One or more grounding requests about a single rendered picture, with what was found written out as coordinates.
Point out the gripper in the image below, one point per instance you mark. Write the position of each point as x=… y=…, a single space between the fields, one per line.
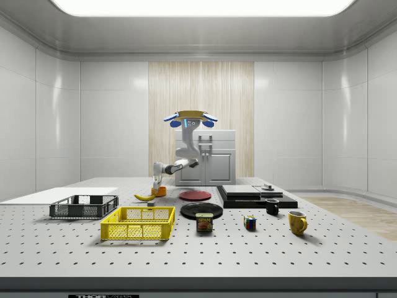
x=156 y=184

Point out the yellow bowl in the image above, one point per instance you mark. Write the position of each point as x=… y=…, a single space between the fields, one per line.
x=162 y=192

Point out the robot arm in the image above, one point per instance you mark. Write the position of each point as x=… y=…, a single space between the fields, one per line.
x=187 y=139

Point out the banana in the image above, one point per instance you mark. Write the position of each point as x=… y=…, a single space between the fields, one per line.
x=144 y=197

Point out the red plate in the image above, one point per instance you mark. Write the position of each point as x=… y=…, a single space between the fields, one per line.
x=194 y=195

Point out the black plate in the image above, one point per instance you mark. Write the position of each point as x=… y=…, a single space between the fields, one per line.
x=192 y=209

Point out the yellow basket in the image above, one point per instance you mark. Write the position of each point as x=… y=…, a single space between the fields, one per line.
x=136 y=231

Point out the flat-sided can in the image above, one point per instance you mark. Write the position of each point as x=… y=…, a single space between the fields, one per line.
x=204 y=223

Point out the white cabinet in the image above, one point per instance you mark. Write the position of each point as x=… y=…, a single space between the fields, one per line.
x=217 y=167

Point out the black stove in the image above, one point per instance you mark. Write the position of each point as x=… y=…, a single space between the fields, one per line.
x=242 y=194

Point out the dark grey basket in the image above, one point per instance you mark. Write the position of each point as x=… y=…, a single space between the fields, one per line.
x=62 y=211

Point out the white board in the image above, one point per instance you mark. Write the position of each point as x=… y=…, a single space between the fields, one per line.
x=56 y=195

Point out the puzzle cube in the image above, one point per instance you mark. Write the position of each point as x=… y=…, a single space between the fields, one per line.
x=250 y=223

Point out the black mug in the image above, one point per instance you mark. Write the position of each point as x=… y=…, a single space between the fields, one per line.
x=272 y=207

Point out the yellow mug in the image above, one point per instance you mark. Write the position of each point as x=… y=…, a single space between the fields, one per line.
x=296 y=223

